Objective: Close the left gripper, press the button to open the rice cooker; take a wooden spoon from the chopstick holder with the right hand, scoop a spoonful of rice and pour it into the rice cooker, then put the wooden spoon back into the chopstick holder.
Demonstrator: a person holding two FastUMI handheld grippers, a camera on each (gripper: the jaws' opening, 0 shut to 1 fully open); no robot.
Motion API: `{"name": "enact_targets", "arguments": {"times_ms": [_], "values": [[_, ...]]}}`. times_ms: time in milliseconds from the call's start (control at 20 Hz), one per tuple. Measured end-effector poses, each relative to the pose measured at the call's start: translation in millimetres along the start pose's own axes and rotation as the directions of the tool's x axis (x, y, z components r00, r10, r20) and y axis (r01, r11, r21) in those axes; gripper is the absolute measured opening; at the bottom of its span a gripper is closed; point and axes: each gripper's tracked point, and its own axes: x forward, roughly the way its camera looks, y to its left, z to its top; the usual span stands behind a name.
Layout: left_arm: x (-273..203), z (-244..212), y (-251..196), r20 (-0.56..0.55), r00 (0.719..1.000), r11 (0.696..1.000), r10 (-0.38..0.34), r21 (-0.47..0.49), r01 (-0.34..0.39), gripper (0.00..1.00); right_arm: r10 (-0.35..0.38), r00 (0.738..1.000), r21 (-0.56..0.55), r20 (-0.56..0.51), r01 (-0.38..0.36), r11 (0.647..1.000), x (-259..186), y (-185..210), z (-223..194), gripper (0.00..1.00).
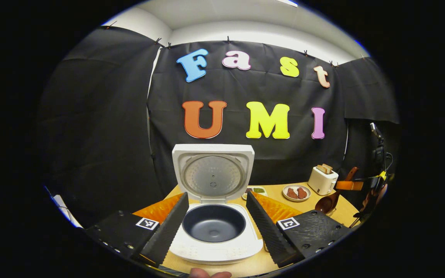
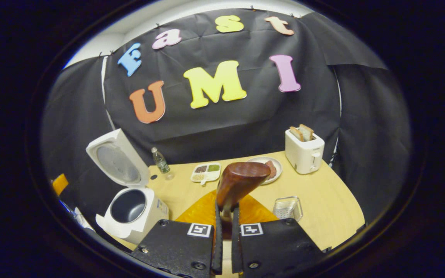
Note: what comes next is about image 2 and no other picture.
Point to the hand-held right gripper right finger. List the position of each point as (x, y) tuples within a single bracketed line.
[(236, 251)]

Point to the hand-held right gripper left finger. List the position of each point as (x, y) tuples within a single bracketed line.
[(218, 251)]

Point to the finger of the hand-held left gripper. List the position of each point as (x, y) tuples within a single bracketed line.
[(60, 184)]

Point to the brown wooden spoon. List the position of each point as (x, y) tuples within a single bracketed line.
[(240, 179)]

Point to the white rice cooker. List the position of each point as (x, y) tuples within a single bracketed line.
[(145, 220)]

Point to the white divided bean tray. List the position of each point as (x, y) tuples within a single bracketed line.
[(206, 172)]

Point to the brown meat piece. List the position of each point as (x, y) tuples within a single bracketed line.
[(271, 170)]

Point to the white round plate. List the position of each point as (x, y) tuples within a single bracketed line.
[(278, 166)]

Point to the clear plastic water bottle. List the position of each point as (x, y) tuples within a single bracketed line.
[(161, 164)]

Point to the white toaster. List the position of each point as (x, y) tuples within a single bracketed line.
[(303, 156)]

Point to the toast slice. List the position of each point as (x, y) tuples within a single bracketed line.
[(296, 133), (306, 132)]

